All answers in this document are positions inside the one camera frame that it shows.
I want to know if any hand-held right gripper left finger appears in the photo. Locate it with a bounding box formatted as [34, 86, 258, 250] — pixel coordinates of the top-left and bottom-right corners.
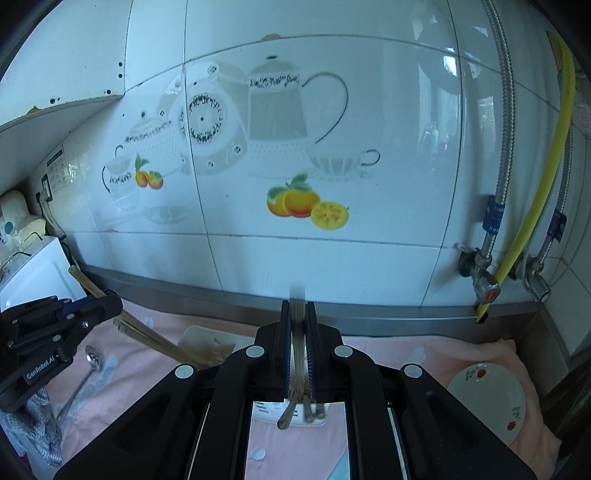
[53, 300, 293, 480]

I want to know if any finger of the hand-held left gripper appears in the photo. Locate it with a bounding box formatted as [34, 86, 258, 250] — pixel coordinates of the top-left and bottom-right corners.
[60, 290, 124, 347]
[44, 295, 105, 324]

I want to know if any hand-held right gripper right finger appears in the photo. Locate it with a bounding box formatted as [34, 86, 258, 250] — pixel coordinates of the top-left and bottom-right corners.
[304, 301, 537, 480]

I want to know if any white house-shaped utensil holder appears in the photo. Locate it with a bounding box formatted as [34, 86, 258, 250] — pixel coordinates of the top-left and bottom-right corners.
[178, 324, 346, 429]

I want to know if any white appliance box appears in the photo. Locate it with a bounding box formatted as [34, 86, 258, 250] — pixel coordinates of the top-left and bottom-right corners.
[0, 235, 88, 315]

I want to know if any checked cloth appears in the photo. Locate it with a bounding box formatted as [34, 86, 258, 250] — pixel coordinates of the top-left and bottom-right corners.
[0, 388, 63, 467]

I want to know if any pink patterned towel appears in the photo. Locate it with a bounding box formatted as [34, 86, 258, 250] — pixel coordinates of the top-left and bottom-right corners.
[46, 300, 561, 480]

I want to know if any white kitchen appliance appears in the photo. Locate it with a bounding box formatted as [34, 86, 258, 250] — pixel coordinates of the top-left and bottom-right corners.
[0, 189, 47, 250]

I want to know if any white label sticker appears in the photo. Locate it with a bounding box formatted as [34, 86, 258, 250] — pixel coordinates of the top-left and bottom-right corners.
[46, 143, 70, 190]

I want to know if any white plate with cherry print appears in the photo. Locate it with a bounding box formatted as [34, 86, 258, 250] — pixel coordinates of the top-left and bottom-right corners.
[445, 362, 527, 446]

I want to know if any metal valve with red knob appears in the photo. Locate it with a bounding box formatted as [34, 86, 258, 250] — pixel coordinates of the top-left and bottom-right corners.
[457, 242, 502, 303]

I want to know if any metal water valve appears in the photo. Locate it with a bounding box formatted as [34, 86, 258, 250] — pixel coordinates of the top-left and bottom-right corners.
[517, 256, 552, 303]

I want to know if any black power cable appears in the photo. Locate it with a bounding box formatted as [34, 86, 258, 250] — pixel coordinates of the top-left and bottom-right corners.
[39, 194, 70, 245]

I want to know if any white wall cabinet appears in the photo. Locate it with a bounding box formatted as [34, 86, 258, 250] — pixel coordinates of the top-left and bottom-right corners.
[0, 0, 134, 134]

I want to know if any braided metal hose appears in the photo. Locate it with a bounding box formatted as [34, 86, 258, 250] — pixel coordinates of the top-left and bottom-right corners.
[480, 0, 515, 259]
[536, 124, 573, 273]

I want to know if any yellow gas hose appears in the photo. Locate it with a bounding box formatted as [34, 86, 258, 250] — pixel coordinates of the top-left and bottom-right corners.
[475, 32, 578, 324]

